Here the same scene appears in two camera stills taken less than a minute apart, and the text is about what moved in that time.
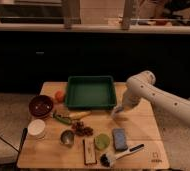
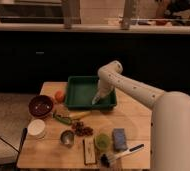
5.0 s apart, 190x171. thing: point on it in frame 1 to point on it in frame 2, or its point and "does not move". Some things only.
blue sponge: x=120 y=138 does not move
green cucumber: x=62 y=119 does not move
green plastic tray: x=90 y=93 does not move
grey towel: x=117 y=108 to x=94 y=99
